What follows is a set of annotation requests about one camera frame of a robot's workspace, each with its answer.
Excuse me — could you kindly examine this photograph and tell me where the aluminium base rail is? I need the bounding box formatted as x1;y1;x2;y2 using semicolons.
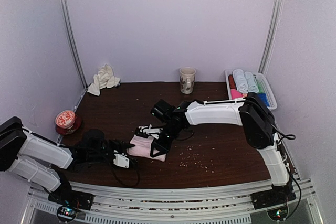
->
19;176;326;223

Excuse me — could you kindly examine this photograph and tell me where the left aluminium frame post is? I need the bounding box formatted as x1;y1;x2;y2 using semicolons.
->
60;0;88;89

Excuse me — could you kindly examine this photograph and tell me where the right aluminium frame post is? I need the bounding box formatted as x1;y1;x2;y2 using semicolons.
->
258;0;284;75

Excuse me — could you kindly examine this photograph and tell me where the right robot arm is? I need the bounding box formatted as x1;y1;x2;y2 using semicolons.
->
150;93;296;204

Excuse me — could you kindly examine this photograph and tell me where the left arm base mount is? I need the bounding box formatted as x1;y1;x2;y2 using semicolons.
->
48;190;94;223

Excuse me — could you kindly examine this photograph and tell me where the aluminium frame post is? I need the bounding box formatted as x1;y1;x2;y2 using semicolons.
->
258;0;284;75
60;0;88;89

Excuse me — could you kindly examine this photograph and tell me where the pale blue rolled towel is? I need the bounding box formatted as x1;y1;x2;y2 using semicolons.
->
244;71;259;93

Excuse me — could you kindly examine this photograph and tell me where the white plastic basket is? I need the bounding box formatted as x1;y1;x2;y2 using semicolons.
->
224;69;278;111

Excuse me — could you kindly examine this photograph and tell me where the green rolled towel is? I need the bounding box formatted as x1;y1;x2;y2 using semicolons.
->
256;80;265;93

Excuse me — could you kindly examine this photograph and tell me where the light blue rolled towel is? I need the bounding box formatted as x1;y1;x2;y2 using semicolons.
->
232;69;248;93

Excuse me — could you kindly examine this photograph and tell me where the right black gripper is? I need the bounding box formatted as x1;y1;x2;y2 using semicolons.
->
150;124;183;158

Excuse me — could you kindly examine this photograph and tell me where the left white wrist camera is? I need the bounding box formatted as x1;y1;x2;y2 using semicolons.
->
113;153;130;169

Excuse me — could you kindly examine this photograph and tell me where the pink towel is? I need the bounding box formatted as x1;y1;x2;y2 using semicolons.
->
127;135;166;162
230;89;243;99

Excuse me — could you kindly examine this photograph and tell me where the cream crumpled towel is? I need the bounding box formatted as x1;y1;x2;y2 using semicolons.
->
87;64;120;96

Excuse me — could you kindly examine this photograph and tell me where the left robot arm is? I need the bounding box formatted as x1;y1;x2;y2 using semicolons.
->
1;116;134;205

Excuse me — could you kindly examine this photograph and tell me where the dark red rolled towel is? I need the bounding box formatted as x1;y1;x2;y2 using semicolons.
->
228;74;237;90

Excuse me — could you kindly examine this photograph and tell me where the floral ceramic mug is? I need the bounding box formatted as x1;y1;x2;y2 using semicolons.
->
179;67;196;94

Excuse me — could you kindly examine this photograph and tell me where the pink rolled towel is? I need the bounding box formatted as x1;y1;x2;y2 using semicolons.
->
230;89;243;99

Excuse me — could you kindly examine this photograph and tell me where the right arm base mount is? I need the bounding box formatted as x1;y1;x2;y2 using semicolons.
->
251;189;296;222

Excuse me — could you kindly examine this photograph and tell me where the red white patterned bowl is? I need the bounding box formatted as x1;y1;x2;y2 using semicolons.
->
55;110;76;129

